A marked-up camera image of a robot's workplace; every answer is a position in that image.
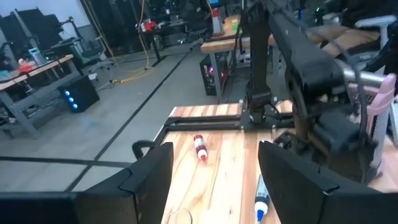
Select black monitor equipment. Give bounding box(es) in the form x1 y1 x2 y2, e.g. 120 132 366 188
0 7 65 54

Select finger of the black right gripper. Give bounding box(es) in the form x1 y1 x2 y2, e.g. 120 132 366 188
273 132 295 151

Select white office chair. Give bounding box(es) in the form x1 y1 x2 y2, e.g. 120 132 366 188
354 14 398 50

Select black table handle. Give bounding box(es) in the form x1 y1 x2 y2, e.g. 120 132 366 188
131 139 156 161

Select blue cap glue bottle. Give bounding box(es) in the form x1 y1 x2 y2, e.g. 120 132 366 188
254 174 271 223

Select wooden top grey desk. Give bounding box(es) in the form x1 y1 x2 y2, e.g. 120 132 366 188
0 54 82 139

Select red white bottle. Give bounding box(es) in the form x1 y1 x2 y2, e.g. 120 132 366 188
211 7 225 37

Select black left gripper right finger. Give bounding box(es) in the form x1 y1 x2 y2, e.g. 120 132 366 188
257 140 398 224

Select red cap glue bottle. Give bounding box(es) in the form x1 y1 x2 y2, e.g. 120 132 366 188
193 134 208 162

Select black computer tower blue lights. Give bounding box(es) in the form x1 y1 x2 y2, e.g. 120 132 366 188
58 75 101 113

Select yellow cable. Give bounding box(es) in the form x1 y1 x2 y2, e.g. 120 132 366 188
81 0 154 85

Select pink metal box grater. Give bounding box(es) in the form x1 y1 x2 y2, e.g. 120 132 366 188
348 73 398 178

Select black metal table frame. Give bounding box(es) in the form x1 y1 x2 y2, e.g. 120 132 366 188
154 107 296 147

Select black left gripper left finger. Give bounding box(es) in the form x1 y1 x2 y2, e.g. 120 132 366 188
0 142 174 224

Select clear plastic organizer tray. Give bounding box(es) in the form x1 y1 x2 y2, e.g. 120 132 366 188
167 207 193 224

